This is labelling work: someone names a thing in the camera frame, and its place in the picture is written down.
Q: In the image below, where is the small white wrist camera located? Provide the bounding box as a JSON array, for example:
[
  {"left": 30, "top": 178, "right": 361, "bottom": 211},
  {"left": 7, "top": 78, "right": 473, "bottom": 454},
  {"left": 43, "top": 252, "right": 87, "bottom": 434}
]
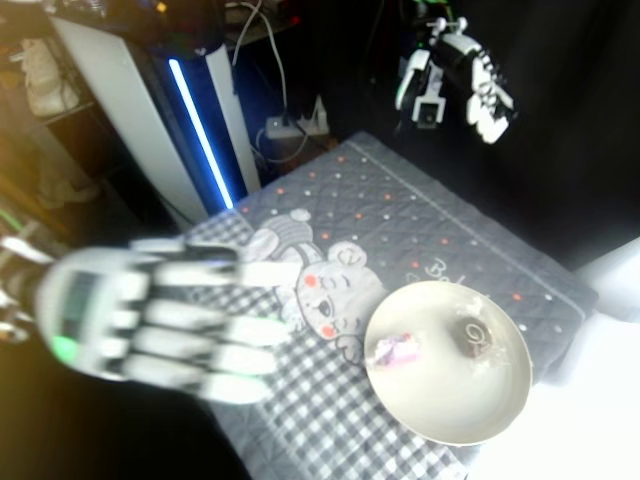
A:
[{"left": 413, "top": 97, "right": 447, "bottom": 130}]

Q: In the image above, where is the dark round chocolate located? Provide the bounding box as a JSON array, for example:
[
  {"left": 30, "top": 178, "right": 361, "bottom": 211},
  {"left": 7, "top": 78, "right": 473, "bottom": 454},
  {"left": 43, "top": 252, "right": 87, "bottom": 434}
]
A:
[{"left": 451, "top": 313, "right": 507, "bottom": 372}]

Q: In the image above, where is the grey quilt with bear print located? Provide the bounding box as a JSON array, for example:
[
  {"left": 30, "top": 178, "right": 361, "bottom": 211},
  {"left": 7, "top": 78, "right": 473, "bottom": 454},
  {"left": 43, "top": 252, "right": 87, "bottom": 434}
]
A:
[{"left": 179, "top": 130, "right": 599, "bottom": 480}]

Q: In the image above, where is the white pink cake slice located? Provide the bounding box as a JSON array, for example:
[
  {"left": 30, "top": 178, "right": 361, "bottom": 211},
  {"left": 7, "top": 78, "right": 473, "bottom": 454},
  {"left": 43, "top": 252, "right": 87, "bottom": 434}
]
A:
[{"left": 372, "top": 333, "right": 422, "bottom": 370}]

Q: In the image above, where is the round white plate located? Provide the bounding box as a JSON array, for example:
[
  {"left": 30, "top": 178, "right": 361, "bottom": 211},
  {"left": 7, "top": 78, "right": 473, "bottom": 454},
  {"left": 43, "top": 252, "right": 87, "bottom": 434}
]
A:
[{"left": 363, "top": 279, "right": 534, "bottom": 446}]

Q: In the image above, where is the white power strip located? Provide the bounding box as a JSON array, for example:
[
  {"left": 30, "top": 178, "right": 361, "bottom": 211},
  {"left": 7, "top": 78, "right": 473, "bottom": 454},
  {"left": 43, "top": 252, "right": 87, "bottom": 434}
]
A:
[{"left": 263, "top": 94, "right": 332, "bottom": 140}]

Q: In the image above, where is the white cable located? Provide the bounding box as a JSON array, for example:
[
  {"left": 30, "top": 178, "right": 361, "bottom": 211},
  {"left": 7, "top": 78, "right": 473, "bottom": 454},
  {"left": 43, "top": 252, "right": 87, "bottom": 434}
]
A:
[
  {"left": 254, "top": 127, "right": 312, "bottom": 166},
  {"left": 230, "top": 0, "right": 290, "bottom": 119}
]

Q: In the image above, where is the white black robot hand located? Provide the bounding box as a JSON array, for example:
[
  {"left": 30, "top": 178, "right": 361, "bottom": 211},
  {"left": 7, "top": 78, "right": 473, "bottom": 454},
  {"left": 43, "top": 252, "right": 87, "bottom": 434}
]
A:
[
  {"left": 32, "top": 237, "right": 301, "bottom": 406},
  {"left": 394, "top": 32, "right": 519, "bottom": 146}
]

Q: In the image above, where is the white column with blue light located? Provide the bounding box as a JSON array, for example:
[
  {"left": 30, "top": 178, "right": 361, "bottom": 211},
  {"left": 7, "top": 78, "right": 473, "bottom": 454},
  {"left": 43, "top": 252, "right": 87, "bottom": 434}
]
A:
[{"left": 47, "top": 14, "right": 261, "bottom": 226}]

